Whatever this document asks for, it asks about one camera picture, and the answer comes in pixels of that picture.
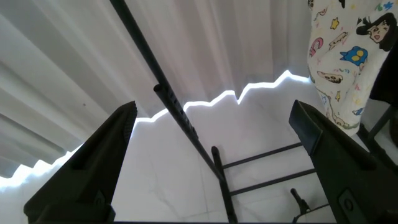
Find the white curtain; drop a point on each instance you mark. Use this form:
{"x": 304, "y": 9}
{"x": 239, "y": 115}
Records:
{"x": 77, "y": 62}

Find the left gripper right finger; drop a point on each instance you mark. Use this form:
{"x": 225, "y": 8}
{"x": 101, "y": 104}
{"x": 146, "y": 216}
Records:
{"x": 351, "y": 180}

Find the cream printed garment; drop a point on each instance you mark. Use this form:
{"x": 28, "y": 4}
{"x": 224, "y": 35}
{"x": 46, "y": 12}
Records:
{"x": 342, "y": 77}

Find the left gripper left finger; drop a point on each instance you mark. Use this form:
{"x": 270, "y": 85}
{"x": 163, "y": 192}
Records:
{"x": 84, "y": 180}

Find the black clothes rack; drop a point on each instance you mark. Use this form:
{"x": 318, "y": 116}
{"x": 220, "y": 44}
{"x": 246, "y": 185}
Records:
{"x": 175, "y": 109}

